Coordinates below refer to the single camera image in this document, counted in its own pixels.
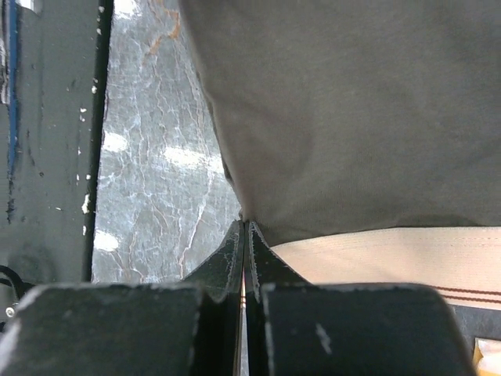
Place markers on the olive grey underwear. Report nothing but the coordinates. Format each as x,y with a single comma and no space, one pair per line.
362,137

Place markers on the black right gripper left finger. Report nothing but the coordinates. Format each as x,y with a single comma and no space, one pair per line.
192,327

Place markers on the yellow checkered cloth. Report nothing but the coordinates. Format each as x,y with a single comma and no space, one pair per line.
487,357

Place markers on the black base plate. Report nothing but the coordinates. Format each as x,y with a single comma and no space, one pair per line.
54,60

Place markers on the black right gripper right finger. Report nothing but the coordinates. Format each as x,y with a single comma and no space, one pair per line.
298,328

